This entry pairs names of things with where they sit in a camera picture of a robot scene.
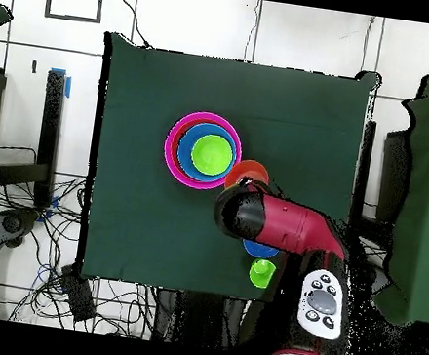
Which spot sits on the green small bowl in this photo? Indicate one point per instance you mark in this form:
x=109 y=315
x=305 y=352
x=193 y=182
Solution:
x=211 y=155

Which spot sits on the orange small bowl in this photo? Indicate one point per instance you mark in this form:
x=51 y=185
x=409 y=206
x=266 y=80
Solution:
x=249 y=169

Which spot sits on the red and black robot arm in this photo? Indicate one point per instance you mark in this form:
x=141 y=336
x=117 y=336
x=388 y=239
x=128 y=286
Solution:
x=290 y=223

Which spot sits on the blue medium bowl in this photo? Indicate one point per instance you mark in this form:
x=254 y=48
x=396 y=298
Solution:
x=184 y=153

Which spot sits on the pink large bowl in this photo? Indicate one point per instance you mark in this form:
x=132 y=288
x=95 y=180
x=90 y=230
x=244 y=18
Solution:
x=168 y=147

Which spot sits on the dark blue small bowl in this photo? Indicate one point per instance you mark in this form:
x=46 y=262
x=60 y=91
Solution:
x=259 y=250

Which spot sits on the dark green tablecloth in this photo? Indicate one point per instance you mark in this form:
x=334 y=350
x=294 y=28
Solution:
x=151 y=97

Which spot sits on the green plastic cup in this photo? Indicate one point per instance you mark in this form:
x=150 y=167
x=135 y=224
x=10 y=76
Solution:
x=262 y=274

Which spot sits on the black power strip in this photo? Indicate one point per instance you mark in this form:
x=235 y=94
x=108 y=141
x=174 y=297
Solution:
x=77 y=296

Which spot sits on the black floor stand base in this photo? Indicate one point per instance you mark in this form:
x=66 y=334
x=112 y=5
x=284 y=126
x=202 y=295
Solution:
x=11 y=223

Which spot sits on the black post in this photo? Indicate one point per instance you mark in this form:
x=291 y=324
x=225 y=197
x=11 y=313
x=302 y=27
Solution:
x=364 y=167

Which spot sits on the black frame with blue tape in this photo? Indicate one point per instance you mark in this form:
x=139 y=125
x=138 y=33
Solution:
x=51 y=123

